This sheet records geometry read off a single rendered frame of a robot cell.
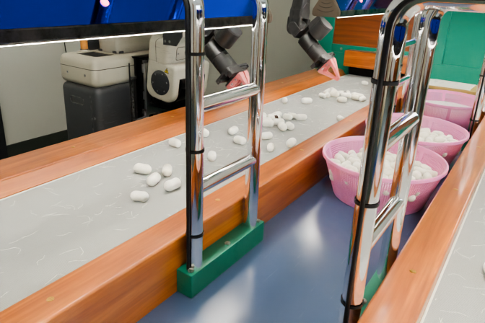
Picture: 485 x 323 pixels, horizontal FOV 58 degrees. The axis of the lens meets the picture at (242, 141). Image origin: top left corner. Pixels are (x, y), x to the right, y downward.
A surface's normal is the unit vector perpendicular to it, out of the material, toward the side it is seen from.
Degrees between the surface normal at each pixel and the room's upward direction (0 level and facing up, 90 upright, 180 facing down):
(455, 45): 90
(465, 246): 0
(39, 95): 90
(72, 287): 0
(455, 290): 0
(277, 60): 90
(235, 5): 58
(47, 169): 45
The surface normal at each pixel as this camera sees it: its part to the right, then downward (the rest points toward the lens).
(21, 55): 0.82, 0.22
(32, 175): 0.61, -0.51
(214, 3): 0.72, -0.32
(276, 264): 0.04, -0.94
